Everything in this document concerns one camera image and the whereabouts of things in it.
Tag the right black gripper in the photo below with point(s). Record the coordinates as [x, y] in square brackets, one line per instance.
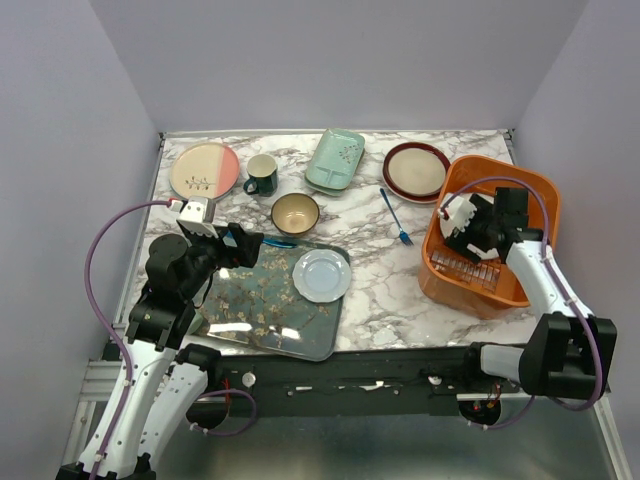
[459, 242]

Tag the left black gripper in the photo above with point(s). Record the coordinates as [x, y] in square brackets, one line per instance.
[244, 253]

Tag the white strawberry pattern plate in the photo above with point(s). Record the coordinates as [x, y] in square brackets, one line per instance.
[476, 243]

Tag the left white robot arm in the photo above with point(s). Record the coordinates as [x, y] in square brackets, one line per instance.
[161, 377]

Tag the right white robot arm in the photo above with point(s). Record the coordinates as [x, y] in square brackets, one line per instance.
[568, 355]

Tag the orange plastic bin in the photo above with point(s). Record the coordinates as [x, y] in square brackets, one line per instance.
[487, 289]

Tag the blue metallic spoon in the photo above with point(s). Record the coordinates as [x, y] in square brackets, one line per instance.
[279, 244]

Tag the brown cream bowl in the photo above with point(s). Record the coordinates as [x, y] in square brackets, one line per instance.
[295, 214]

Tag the floral blossom tray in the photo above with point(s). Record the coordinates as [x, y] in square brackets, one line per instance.
[260, 308]

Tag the dark green mug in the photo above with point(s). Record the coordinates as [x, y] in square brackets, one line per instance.
[262, 176]

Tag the light blue scalloped plate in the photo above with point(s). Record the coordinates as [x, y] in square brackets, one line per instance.
[322, 276]

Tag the pink and cream plate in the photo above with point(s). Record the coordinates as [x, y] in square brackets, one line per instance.
[208, 170]

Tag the pale green cup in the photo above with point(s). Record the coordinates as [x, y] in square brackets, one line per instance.
[199, 325]

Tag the blue plastic fork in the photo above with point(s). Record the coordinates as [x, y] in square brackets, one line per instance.
[403, 235]

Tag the red rimmed cream plate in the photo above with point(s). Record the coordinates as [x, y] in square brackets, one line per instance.
[415, 171]

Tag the lower mint rectangular dish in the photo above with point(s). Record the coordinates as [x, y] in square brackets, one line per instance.
[325, 190]

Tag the mint rectangular dish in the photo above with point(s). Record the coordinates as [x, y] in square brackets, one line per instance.
[325, 190]
[334, 140]

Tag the upper mint rectangular dish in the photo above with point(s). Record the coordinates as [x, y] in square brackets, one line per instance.
[334, 140]

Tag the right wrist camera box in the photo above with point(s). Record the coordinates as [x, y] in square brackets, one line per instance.
[455, 213]

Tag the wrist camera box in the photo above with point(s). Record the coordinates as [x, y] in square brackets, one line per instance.
[455, 213]
[197, 217]

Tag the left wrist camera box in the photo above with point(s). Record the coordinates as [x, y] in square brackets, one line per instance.
[197, 217]

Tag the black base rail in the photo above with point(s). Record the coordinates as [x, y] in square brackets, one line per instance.
[433, 381]

